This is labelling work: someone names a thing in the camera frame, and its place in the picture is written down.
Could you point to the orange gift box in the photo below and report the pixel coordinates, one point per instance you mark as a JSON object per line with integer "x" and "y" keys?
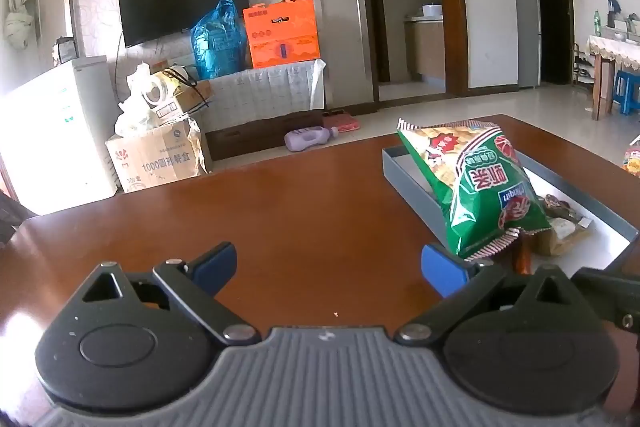
{"x": 281, "y": 33}

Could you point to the white small refrigerator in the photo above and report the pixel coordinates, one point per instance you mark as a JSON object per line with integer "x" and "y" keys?
{"x": 53, "y": 134}

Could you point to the large cardboard box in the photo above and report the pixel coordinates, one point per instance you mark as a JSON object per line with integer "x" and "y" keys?
{"x": 166, "y": 154}

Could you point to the purple lotion bottle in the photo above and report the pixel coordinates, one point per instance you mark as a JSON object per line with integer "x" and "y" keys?
{"x": 302, "y": 139}

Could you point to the white crumpled plastic bag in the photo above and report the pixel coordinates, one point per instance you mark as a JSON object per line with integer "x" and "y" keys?
{"x": 138, "y": 114}

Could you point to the orange snack bar wrapper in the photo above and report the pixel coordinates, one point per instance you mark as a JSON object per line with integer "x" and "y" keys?
{"x": 522, "y": 256}

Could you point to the tv cabinet with white cloth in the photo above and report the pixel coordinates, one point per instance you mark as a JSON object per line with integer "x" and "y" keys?
{"x": 252, "y": 110}

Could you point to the grey shallow tray box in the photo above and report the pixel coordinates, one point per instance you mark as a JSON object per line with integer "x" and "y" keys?
{"x": 607, "y": 243}

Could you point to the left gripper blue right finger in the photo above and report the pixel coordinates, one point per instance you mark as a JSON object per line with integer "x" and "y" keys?
{"x": 465, "y": 288}

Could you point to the dark chocolate candy wrapper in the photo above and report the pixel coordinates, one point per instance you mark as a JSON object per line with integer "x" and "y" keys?
{"x": 559, "y": 208}

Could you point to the small cardboard box with tape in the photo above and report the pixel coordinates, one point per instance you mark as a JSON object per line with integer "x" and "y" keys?
{"x": 175, "y": 93}

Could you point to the green shrimp chips bag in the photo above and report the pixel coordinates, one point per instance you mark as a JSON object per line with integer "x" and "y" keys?
{"x": 485, "y": 195}

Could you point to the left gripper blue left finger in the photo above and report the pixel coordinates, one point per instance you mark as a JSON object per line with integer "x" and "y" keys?
{"x": 193, "y": 286}

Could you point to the blue plastic bag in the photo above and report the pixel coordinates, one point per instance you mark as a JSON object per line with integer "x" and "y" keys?
{"x": 219, "y": 42}

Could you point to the blue plastic stool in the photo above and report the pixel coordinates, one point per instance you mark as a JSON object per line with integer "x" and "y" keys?
{"x": 626, "y": 88}

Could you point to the clear wrapped biscuit packet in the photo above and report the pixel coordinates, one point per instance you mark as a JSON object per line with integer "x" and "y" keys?
{"x": 561, "y": 237}

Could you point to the silver tall refrigerator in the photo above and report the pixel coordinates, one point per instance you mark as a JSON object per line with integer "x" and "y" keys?
{"x": 528, "y": 18}

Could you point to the side table with lace cloth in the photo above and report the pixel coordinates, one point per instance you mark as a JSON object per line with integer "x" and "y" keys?
{"x": 607, "y": 54}

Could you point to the pink flat scale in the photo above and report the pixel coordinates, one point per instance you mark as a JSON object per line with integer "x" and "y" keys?
{"x": 341, "y": 120}

